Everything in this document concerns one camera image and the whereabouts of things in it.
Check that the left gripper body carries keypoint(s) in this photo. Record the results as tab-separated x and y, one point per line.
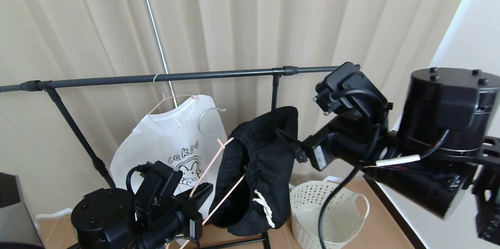
172	225

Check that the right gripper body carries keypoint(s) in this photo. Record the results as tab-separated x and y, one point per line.
347	143

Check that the pink clothes hanger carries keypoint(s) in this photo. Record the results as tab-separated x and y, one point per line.
164	103
209	167

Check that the white garment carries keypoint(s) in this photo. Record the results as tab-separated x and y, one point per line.
156	143

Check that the black garment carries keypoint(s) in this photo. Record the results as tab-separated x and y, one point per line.
265	171

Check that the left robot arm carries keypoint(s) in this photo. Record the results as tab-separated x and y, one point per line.
101	214

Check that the white laundry basket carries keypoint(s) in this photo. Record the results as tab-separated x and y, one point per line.
308	217

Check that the black clothes rack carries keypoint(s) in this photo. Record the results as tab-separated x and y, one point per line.
117	80

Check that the beige curtain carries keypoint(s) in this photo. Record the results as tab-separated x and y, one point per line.
273	14

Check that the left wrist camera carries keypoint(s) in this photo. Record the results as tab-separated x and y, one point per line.
156	182

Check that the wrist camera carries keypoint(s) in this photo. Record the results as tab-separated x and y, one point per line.
156	182
343	85

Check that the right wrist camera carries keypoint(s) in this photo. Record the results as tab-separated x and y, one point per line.
343	85

